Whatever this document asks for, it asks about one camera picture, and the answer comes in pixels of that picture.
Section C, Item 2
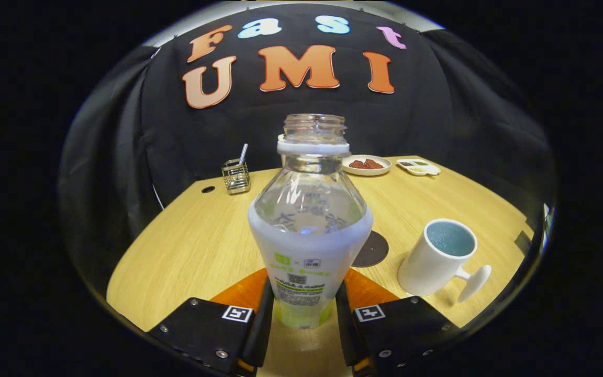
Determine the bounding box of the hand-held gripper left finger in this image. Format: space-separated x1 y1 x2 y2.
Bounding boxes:
147 268 276 376

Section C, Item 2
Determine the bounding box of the clear bottle with white label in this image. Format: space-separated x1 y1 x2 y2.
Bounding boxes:
248 114 374 330

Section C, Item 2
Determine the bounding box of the wire mesh utensil holder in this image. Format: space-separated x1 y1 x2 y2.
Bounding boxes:
221 159 251 195

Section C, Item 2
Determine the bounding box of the dark round coaster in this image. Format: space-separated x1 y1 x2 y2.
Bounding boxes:
351 230 390 269

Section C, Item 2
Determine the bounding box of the white cup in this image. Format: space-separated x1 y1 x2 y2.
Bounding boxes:
397 218 493 304

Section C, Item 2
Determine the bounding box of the black backdrop cloth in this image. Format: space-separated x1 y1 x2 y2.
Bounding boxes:
58 4 556 296

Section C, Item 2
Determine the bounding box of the wooden table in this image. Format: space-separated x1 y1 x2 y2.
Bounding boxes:
106 155 535 377

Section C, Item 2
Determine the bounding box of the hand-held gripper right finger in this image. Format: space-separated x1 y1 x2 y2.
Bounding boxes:
336 268 462 376

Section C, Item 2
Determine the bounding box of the white plate with brown food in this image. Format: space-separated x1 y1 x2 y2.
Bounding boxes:
342 154 393 177

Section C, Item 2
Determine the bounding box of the white divided dish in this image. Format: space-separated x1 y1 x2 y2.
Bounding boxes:
396 158 442 178

